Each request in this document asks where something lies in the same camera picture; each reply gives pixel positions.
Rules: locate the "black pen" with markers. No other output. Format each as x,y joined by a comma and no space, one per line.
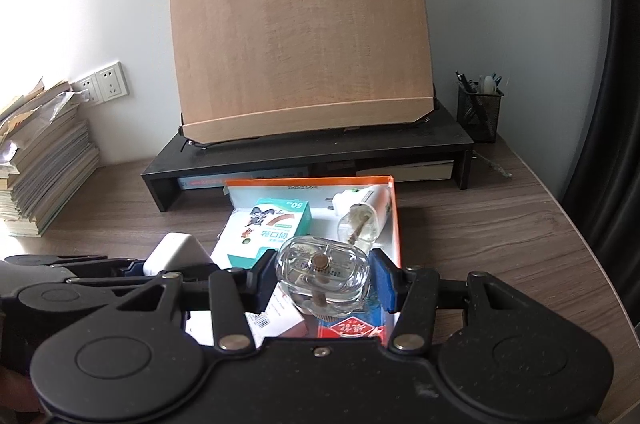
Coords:
464,81

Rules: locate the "wooden book stand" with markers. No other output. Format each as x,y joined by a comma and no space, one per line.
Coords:
300,44

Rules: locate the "white mosquito repellent heater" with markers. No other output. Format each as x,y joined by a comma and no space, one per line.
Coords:
372,204

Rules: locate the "stack of worn books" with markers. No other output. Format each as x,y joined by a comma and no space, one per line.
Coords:
45,164

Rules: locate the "small white glue bottle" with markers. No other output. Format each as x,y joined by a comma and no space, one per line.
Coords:
487,85

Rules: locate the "white wall socket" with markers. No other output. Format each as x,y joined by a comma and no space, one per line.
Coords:
111,81
87,90

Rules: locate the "clear liquid refill bottle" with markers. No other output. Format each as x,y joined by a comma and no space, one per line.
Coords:
300,264

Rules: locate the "white carton box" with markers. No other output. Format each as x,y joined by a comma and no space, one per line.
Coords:
280,316

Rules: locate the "teal bandage box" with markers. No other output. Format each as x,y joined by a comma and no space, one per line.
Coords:
272,229

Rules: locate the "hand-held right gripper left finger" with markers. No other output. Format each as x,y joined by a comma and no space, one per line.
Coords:
265,281

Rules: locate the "orange-rimmed white box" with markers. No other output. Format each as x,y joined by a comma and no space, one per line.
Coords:
320,199

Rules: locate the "red playing card box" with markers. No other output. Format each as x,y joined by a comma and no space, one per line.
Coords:
350,329

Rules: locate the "small clear plastic scrap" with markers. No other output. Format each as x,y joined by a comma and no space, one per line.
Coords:
495,166

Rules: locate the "black mesh pen holder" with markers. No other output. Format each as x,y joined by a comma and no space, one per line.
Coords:
480,116

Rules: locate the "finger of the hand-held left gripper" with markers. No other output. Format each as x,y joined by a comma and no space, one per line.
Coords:
110,268

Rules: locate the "black monitor riser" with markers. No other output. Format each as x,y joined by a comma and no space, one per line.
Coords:
165,169

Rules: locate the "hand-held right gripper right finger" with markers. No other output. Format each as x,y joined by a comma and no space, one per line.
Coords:
384,284

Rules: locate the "white charger adapter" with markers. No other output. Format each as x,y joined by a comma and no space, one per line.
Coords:
175,251

